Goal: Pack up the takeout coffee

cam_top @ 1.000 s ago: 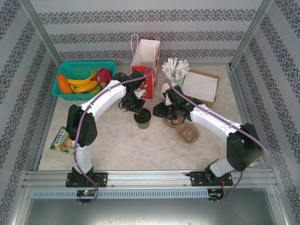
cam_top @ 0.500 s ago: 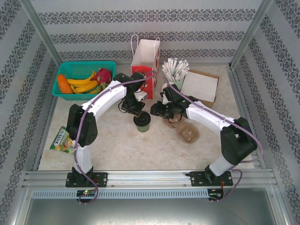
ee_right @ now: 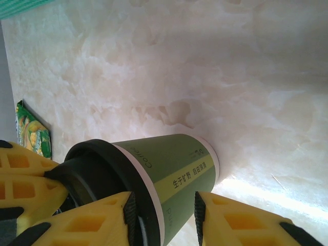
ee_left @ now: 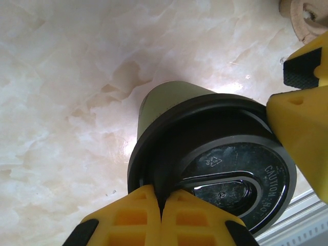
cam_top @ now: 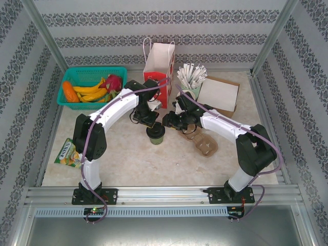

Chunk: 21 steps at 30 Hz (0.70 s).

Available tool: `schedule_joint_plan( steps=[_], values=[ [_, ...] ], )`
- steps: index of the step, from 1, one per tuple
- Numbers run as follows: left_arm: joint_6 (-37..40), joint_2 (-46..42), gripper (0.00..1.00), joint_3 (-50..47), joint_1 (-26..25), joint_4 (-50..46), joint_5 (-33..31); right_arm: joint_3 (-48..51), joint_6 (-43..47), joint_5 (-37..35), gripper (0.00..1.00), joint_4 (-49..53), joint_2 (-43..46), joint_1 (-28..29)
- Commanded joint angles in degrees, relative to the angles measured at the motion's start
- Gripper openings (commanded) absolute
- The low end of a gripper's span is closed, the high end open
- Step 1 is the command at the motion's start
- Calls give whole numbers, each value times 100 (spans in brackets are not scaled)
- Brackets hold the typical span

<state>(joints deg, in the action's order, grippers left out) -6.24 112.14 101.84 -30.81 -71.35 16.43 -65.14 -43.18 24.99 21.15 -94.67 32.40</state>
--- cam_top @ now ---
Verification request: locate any black plastic cup lid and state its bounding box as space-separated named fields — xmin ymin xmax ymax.
xmin=146 ymin=122 xmax=166 ymax=137

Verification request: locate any olive green coffee cup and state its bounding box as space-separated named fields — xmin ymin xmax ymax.
xmin=146 ymin=122 xmax=166 ymax=146

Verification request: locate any brown cardboard cup carrier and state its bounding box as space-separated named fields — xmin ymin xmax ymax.
xmin=179 ymin=125 xmax=218 ymax=157

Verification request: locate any white and red paper bag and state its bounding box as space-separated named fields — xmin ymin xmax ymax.
xmin=142 ymin=37 xmax=176 ymax=110

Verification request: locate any mint green paper cup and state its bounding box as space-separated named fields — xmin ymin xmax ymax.
xmin=179 ymin=81 xmax=202 ymax=100

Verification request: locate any white napkin stack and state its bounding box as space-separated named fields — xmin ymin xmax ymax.
xmin=198 ymin=78 xmax=239 ymax=112

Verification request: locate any brown cardboard box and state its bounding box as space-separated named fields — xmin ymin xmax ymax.
xmin=197 ymin=75 xmax=241 ymax=118

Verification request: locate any white paper sachet bundle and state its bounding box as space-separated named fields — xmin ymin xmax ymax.
xmin=176 ymin=64 xmax=208 ymax=90

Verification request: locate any pink toy dragon fruit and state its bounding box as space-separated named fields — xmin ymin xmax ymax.
xmin=98 ymin=74 xmax=122 ymax=100

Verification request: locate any yellow toy banana bunch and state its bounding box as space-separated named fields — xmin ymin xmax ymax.
xmin=73 ymin=76 xmax=107 ymax=103

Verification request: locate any teal plastic basket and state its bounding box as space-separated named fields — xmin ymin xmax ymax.
xmin=56 ymin=67 xmax=128 ymax=111

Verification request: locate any orange toy fruit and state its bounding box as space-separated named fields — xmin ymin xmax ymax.
xmin=63 ymin=81 xmax=79 ymax=103

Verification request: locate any yellow green candy packet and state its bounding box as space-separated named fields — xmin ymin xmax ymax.
xmin=54 ymin=138 xmax=83 ymax=169

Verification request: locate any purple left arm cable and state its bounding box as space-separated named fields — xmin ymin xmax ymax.
xmin=80 ymin=76 xmax=172 ymax=225

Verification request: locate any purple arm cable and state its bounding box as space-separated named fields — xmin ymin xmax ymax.
xmin=175 ymin=84 xmax=284 ymax=223
xmin=80 ymin=76 xmax=172 ymax=225

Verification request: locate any aluminium mounting rail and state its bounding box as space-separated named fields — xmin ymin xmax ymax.
xmin=24 ymin=186 xmax=300 ymax=206

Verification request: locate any aluminium side rail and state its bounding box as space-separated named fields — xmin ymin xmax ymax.
xmin=35 ymin=102 xmax=64 ymax=187
xmin=247 ymin=71 xmax=292 ymax=185

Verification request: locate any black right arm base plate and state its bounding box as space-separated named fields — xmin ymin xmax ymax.
xmin=206 ymin=187 xmax=256 ymax=204

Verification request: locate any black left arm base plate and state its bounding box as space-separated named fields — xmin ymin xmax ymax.
xmin=71 ymin=188 xmax=118 ymax=206

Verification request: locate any slotted grey cable duct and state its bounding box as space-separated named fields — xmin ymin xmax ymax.
xmin=34 ymin=207 xmax=229 ymax=218

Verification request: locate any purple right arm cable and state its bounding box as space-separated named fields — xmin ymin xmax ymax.
xmin=175 ymin=84 xmax=284 ymax=223

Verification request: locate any aluminium frame post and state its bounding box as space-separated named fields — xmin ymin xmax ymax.
xmin=22 ymin=0 xmax=68 ymax=75
xmin=252 ymin=0 xmax=300 ymax=75

